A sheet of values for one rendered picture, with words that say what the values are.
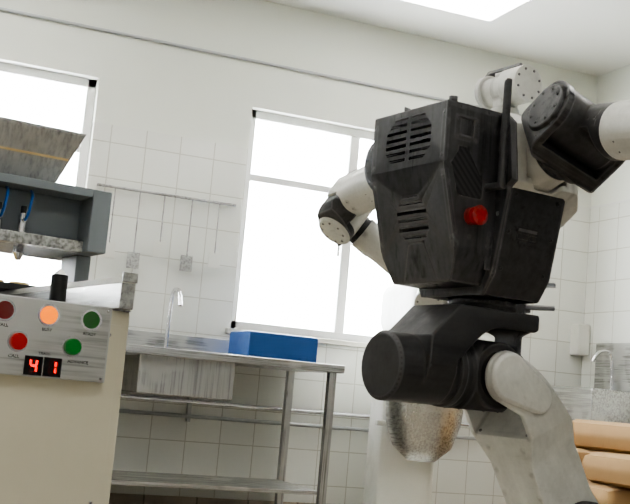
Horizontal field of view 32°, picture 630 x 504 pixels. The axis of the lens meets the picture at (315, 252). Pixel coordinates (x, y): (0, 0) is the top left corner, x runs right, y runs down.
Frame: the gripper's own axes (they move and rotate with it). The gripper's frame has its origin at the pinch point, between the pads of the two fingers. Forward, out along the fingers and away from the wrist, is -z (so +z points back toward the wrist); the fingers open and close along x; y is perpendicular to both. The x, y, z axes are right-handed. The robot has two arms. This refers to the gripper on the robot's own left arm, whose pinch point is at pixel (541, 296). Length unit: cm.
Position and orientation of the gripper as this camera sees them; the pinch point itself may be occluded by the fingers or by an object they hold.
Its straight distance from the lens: 239.0
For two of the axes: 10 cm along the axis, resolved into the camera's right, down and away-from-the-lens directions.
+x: 0.6, -9.9, 1.2
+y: 2.5, 1.3, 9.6
